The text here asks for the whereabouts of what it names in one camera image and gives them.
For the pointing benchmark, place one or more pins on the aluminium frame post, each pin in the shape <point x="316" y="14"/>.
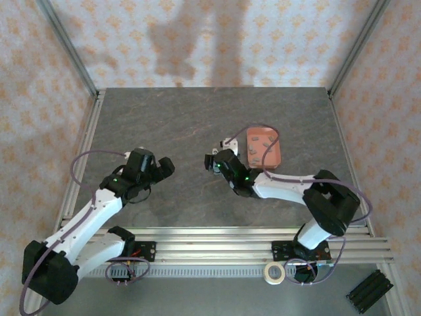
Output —
<point x="356" y="49"/>
<point x="70" y="49"/>

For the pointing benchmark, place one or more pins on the aluminium rail beam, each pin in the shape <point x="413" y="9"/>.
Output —
<point x="213" y="247"/>

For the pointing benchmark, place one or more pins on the pink plastic tray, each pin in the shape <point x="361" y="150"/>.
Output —
<point x="260" y="133"/>

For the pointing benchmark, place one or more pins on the aluminium side rail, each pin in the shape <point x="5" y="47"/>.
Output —
<point x="89" y="125"/>
<point x="337" y="115"/>

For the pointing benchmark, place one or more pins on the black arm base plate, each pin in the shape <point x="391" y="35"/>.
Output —
<point x="146" y="251"/>
<point x="281" y="251"/>

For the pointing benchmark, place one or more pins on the black aluminium extrusion piece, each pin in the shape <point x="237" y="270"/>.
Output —
<point x="370" y="291"/>

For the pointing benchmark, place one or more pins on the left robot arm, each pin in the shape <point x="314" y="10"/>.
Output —
<point x="92" y="217"/>

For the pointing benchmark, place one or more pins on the white tape roll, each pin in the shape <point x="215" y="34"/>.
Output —
<point x="265" y="273"/>

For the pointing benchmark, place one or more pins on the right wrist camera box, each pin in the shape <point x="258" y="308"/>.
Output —
<point x="231" y="145"/>

